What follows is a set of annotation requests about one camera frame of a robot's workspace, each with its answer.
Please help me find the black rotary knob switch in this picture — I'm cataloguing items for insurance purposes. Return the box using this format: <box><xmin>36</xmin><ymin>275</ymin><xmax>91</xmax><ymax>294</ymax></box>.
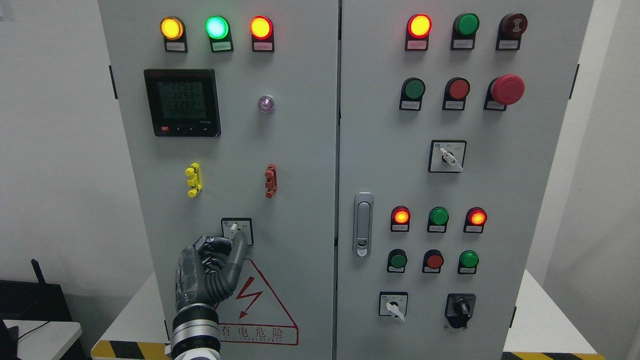
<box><xmin>445</xmin><ymin>292</ymin><xmax>477</xmax><ymax>330</ymax></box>

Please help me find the green indicator middle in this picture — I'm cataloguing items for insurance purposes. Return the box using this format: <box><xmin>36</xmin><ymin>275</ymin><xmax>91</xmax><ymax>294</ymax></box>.
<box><xmin>427</xmin><ymin>206</ymin><xmax>450</xmax><ymax>233</ymax></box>

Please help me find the clear small lamp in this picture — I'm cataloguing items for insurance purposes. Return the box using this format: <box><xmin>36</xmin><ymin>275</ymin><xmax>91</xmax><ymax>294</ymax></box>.
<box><xmin>257</xmin><ymin>95</ymin><xmax>275</xmax><ymax>114</ymax></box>

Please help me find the red terminal clip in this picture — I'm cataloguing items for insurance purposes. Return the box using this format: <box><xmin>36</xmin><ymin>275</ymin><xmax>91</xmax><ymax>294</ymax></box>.
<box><xmin>264</xmin><ymin>163</ymin><xmax>278</xmax><ymax>199</ymax></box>

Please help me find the red electrical hazard sticker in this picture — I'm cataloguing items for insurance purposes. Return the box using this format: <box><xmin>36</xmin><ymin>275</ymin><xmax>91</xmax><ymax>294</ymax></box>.
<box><xmin>215</xmin><ymin>259</ymin><xmax>299</xmax><ymax>346</ymax></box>

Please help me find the red push button lower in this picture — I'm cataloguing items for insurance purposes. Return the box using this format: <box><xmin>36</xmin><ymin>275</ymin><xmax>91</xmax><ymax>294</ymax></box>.
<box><xmin>422</xmin><ymin>249</ymin><xmax>444</xmax><ymax>274</ymax></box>

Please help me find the red lit indicator top right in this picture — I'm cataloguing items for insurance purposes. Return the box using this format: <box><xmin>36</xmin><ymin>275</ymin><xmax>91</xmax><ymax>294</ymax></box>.
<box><xmin>404</xmin><ymin>13</ymin><xmax>433</xmax><ymax>51</ymax></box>

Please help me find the white side table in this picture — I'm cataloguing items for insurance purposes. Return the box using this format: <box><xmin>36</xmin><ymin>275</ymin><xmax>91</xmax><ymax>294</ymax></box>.
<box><xmin>4</xmin><ymin>319</ymin><xmax>82</xmax><ymax>360</ymax></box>

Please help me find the red emergency stop button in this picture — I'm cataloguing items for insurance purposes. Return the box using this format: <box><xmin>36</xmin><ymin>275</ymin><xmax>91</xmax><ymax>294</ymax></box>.
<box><xmin>483</xmin><ymin>73</ymin><xmax>526</xmax><ymax>112</ymax></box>

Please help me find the green push button upper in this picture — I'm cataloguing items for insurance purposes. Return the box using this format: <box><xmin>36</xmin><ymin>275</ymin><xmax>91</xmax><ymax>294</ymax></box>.
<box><xmin>398</xmin><ymin>77</ymin><xmax>426</xmax><ymax>111</ymax></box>

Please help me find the green push button lower right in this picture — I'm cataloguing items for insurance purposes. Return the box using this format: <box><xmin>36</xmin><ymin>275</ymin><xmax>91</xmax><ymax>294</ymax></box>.
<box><xmin>457</xmin><ymin>250</ymin><xmax>480</xmax><ymax>275</ymax></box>

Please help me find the green indicator top right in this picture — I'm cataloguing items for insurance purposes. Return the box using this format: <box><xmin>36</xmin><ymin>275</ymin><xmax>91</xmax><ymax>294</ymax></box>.
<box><xmin>450</xmin><ymin>13</ymin><xmax>480</xmax><ymax>51</ymax></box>

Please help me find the black digital power meter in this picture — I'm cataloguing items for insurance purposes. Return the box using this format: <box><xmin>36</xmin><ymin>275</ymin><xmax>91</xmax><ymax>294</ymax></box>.
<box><xmin>143</xmin><ymin>68</ymin><xmax>222</xmax><ymax>137</ymax></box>

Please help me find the red lit indicator light left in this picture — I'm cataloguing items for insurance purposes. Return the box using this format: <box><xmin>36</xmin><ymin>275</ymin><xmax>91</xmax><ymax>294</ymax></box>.
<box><xmin>249</xmin><ymin>14</ymin><xmax>275</xmax><ymax>53</ymax></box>

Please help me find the white rotary switch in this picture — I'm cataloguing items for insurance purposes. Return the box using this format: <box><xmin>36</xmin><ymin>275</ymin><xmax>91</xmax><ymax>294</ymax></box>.
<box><xmin>428</xmin><ymin>139</ymin><xmax>467</xmax><ymax>173</ymax></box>
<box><xmin>378</xmin><ymin>291</ymin><xmax>409</xmax><ymax>323</ymax></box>

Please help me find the grey cabinet door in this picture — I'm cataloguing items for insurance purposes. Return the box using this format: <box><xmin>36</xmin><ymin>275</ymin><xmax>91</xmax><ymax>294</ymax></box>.
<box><xmin>98</xmin><ymin>0</ymin><xmax>339</xmax><ymax>360</ymax></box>
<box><xmin>335</xmin><ymin>0</ymin><xmax>594</xmax><ymax>360</ymax></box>

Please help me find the dark red buzzer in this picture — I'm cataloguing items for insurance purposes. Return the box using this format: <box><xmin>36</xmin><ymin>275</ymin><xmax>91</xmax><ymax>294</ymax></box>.
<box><xmin>495</xmin><ymin>13</ymin><xmax>528</xmax><ymax>51</ymax></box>

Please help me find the red lit indicator middle left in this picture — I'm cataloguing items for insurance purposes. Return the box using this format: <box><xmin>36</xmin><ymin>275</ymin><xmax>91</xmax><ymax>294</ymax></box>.
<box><xmin>390</xmin><ymin>205</ymin><xmax>410</xmax><ymax>232</ymax></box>

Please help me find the grey left cabinet door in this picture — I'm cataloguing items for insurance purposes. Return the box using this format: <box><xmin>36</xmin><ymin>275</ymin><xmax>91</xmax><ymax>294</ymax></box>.
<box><xmin>98</xmin><ymin>0</ymin><xmax>339</xmax><ymax>360</ymax></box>

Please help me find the black device with antenna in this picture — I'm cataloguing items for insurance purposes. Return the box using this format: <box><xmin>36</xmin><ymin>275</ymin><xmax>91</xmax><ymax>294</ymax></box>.
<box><xmin>0</xmin><ymin>258</ymin><xmax>86</xmax><ymax>360</ymax></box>

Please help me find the yellow terminal clip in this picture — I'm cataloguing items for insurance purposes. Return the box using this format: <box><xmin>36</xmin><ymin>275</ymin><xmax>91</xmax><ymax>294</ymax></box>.
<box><xmin>184</xmin><ymin>162</ymin><xmax>202</xmax><ymax>198</ymax></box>

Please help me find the silver door handle lock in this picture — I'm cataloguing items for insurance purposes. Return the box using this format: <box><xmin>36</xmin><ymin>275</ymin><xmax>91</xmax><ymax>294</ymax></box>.
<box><xmin>352</xmin><ymin>192</ymin><xmax>374</xmax><ymax>258</ymax></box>

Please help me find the green push button lower left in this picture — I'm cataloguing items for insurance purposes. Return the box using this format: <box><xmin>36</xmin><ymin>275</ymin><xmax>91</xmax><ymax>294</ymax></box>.
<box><xmin>386</xmin><ymin>248</ymin><xmax>409</xmax><ymax>273</ymax></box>

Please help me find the yellow indicator light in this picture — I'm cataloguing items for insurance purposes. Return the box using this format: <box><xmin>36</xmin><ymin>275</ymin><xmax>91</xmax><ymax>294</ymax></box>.
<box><xmin>160</xmin><ymin>16</ymin><xmax>188</xmax><ymax>53</ymax></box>

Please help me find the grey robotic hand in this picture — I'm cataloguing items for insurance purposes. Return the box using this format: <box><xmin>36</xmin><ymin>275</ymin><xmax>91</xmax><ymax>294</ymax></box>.
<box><xmin>174</xmin><ymin>231</ymin><xmax>249</xmax><ymax>312</ymax></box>

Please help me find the red push button upper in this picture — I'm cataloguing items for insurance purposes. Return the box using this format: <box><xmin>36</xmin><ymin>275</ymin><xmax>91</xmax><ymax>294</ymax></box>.
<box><xmin>442</xmin><ymin>77</ymin><xmax>470</xmax><ymax>111</ymax></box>

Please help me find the green lit indicator light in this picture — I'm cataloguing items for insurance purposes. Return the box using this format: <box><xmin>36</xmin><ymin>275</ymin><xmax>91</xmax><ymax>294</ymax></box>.
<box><xmin>205</xmin><ymin>15</ymin><xmax>234</xmax><ymax>53</ymax></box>

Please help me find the red push button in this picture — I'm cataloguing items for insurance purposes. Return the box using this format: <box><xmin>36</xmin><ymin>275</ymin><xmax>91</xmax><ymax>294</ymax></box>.
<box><xmin>422</xmin><ymin>249</ymin><xmax>444</xmax><ymax>274</ymax></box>
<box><xmin>442</xmin><ymin>77</ymin><xmax>470</xmax><ymax>111</ymax></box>

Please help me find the white rotary switch upper right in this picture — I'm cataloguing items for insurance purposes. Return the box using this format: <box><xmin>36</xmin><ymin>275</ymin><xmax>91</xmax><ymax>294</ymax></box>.
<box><xmin>428</xmin><ymin>139</ymin><xmax>467</xmax><ymax>173</ymax></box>

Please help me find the grey right cabinet door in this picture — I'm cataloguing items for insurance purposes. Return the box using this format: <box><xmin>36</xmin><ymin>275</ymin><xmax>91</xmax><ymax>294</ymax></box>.
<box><xmin>335</xmin><ymin>0</ymin><xmax>594</xmax><ymax>360</ymax></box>

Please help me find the green push button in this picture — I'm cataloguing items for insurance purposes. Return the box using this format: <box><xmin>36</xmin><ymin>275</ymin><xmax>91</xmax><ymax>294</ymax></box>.
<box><xmin>457</xmin><ymin>250</ymin><xmax>480</xmax><ymax>275</ymax></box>
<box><xmin>398</xmin><ymin>77</ymin><xmax>426</xmax><ymax>111</ymax></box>
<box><xmin>386</xmin><ymin>248</ymin><xmax>409</xmax><ymax>273</ymax></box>

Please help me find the white platform with hazard stripes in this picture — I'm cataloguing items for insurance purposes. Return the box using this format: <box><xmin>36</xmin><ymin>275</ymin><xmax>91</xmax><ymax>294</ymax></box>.
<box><xmin>91</xmin><ymin>271</ymin><xmax>603</xmax><ymax>360</ymax></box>

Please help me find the red lit indicator middle right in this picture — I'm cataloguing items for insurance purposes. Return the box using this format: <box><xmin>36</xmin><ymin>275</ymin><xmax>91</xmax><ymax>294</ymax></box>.
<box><xmin>463</xmin><ymin>207</ymin><xmax>488</xmax><ymax>234</ymax></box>

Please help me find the white rotary switch lower right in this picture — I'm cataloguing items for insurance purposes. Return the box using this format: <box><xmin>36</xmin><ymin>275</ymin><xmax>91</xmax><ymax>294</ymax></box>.
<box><xmin>378</xmin><ymin>291</ymin><xmax>409</xmax><ymax>323</ymax></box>

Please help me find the white rotary switch door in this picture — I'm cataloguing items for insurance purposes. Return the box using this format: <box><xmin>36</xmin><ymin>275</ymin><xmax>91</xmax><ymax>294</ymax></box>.
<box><xmin>221</xmin><ymin>217</ymin><xmax>254</xmax><ymax>246</ymax></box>

